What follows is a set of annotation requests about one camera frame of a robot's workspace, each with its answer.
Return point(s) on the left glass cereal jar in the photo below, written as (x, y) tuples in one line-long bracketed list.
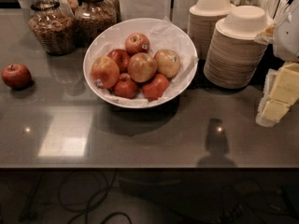
[(54, 30)]

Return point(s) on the centre yellow-red apple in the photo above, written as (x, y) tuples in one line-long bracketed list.
[(142, 67)]

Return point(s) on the stack of paper bowls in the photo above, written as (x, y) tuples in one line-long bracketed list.
[(233, 55), (202, 20)]

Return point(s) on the right glass cereal jar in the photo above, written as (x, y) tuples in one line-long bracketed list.
[(94, 17)]

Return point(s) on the dark red apple in bowl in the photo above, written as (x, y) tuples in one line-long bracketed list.
[(121, 58)]

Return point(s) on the right yellow-red apple with sticker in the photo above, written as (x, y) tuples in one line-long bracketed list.
[(168, 62)]

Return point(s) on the front right red apple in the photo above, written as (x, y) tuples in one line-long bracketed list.
[(156, 88)]

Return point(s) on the front left red apple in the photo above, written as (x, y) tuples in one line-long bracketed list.
[(125, 87)]

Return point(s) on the front stack of paper bowls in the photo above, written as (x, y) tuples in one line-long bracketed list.
[(233, 55)]

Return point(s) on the white paper bowl liner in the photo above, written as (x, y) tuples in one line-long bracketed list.
[(168, 34)]

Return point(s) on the red apple on table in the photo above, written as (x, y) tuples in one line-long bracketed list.
[(16, 76)]

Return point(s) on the rear stack of paper bowls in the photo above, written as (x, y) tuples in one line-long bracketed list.
[(202, 20)]

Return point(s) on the top apple with sticker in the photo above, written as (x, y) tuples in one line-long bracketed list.
[(136, 43)]

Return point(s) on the large left apple with sticker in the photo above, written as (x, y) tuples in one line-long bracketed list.
[(105, 72)]

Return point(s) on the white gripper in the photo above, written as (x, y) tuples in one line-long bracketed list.
[(289, 36)]

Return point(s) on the white bowl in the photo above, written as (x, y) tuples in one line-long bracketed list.
[(118, 34)]

